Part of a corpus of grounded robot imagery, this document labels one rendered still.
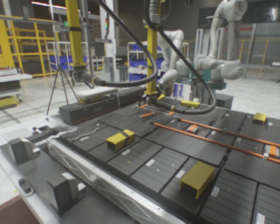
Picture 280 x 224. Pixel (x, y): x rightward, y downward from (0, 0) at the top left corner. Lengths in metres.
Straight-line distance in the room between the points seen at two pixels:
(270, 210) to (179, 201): 0.29
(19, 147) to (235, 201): 1.08
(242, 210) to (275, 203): 0.13
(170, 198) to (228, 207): 0.19
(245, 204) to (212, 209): 0.12
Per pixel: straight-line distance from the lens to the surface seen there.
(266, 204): 0.77
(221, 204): 0.69
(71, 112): 1.24
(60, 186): 0.77
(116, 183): 0.73
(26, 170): 1.14
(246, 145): 1.09
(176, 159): 0.84
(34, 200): 1.00
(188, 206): 0.66
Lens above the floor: 1.49
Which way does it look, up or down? 21 degrees down
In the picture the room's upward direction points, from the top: straight up
